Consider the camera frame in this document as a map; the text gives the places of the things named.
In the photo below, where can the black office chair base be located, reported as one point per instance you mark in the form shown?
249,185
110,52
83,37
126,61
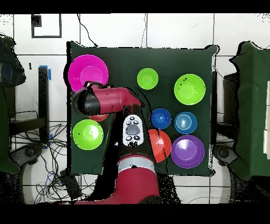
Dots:
29,152
223,153

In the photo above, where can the small green bowl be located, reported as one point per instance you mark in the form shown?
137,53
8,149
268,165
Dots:
147,78

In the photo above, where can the green cloth side table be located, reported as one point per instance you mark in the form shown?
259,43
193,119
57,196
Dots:
251,105
4,126

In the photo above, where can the large orange bowl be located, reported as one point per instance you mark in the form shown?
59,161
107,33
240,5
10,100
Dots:
162,145

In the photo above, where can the dark green table cloth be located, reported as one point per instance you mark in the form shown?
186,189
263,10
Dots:
126,63

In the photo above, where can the small dark blue bowl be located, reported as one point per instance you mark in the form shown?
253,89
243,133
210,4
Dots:
160,118

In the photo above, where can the large green bowl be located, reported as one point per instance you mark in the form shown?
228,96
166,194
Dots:
189,89
87,134

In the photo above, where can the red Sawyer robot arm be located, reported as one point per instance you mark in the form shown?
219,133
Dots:
114,99

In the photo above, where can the blue tape strip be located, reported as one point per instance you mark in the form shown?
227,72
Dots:
49,74

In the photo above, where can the person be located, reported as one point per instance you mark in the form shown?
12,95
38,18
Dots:
10,65

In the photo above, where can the black floor box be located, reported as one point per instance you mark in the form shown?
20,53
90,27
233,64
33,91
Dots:
70,183

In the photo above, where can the small translucent orange bowl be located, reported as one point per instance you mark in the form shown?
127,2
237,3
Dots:
99,117

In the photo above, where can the large pink bowl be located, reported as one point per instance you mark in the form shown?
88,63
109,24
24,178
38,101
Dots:
84,69

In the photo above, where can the purple bowl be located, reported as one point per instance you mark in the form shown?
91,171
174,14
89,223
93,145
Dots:
187,152

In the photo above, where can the black floor frame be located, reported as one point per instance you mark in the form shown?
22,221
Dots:
35,21

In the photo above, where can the light blue translucent bowl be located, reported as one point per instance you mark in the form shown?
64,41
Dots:
185,123

